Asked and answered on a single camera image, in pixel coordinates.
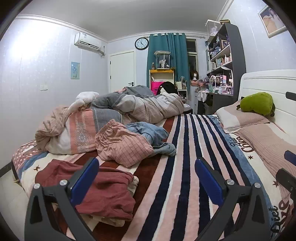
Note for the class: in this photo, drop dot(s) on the grey pink patchwork duvet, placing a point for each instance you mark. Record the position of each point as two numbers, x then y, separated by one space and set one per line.
140 104

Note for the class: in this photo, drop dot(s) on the pink and white pillow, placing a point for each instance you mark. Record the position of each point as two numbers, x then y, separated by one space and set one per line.
233 119

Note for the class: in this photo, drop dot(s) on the white bed headboard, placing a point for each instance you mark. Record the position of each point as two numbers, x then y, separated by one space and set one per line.
277 83

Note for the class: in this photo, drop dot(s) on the black and white plush toy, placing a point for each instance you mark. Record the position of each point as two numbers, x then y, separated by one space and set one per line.
167 87

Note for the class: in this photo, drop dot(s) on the green plush toy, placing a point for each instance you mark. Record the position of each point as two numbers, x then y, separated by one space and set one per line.
260 103

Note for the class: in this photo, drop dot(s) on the white door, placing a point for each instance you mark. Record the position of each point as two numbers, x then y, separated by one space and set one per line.
122 70

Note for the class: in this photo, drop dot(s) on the pink checked garment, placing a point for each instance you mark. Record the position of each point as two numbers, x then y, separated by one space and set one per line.
114 142

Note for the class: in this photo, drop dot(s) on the glass display case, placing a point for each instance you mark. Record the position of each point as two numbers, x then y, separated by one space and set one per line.
163 60

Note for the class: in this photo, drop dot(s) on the small blue wall poster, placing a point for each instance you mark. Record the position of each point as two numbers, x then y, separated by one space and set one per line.
75 70

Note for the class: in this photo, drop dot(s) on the framed wall picture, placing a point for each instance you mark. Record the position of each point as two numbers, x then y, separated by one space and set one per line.
272 22

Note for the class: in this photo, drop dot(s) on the blue jeans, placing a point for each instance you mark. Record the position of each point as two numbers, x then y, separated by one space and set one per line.
155 136

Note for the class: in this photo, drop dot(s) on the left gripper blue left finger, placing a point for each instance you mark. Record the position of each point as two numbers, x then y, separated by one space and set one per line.
40 222

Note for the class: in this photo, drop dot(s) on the mannequin head with wig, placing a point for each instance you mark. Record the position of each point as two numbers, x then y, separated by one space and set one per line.
194 75

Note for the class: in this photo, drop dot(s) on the pink patterned quilt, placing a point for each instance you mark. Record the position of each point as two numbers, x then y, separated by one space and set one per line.
73 133

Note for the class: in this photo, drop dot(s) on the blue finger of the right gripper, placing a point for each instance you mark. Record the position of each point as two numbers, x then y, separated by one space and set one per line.
289 156
285 179

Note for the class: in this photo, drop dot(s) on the dark cluttered desk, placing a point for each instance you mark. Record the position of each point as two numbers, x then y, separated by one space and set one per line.
215 92

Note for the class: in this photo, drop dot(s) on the round black wall clock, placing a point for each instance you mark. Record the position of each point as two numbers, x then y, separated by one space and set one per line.
141 43

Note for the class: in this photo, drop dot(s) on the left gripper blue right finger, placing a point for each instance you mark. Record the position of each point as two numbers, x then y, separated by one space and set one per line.
242 212

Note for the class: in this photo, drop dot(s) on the pink ribbed pillow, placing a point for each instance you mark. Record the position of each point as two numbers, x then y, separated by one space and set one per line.
270 143

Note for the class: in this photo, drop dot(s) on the dark red pants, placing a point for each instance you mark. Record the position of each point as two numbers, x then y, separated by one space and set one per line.
107 193

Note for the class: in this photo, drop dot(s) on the white air conditioner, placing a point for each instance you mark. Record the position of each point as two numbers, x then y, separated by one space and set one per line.
82 40

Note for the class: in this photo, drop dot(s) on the striped plush bed blanket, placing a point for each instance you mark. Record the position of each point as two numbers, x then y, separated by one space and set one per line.
170 202

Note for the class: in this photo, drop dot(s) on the pink polka dot sheet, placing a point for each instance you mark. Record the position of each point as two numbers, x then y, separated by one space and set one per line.
24 158

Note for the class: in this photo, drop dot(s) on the yellow white shelf unit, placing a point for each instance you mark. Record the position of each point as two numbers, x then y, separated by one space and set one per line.
159 76

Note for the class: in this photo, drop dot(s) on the dark tall bookshelf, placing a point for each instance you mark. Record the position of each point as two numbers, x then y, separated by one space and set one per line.
225 53

